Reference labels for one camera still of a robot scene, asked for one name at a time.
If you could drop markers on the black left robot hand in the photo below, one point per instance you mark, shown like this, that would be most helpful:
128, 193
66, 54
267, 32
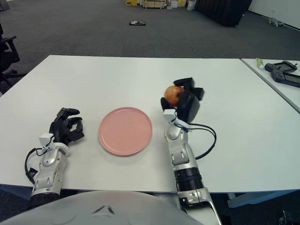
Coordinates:
61, 130

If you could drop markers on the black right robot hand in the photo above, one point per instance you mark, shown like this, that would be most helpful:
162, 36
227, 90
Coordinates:
188, 107

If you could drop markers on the red yellow apple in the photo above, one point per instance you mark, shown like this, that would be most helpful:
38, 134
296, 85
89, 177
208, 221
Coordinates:
172, 95

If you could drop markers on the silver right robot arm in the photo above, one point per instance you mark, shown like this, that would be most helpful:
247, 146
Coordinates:
180, 150

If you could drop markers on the pink round plate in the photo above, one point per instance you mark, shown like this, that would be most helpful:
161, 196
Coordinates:
125, 131

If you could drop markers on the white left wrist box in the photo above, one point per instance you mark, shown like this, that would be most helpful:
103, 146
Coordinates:
45, 140

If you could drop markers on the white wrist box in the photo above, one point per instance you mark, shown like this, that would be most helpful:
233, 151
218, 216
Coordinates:
45, 140
170, 115

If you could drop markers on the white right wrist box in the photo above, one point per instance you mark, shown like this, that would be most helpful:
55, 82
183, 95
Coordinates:
170, 115

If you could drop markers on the grey robot torso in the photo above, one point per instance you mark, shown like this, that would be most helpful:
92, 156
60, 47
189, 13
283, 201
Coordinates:
58, 211

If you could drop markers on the green white tube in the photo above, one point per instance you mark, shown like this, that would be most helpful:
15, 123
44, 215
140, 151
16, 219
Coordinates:
259, 63

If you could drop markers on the black handheld controller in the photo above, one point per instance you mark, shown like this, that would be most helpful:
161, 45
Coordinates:
279, 77
270, 66

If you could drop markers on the black office chair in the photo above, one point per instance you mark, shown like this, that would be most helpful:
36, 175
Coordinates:
7, 51

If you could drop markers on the flat black floor item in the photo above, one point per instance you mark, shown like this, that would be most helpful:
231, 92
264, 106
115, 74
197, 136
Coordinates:
137, 23

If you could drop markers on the black partition curtain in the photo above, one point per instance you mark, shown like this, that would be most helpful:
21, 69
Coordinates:
223, 11

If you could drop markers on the white plastic bag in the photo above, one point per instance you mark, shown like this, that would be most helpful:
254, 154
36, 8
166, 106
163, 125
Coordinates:
191, 5

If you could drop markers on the wooden pallet crate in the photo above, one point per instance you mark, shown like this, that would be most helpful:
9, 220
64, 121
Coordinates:
154, 4

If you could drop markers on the yellow cardboard box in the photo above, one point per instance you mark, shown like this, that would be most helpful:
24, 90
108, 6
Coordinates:
131, 2

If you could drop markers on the grey robot dog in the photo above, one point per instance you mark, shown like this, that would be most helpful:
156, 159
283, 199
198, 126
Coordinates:
276, 22

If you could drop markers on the blue table frame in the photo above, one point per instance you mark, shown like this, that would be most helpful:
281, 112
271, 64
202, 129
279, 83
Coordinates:
262, 198

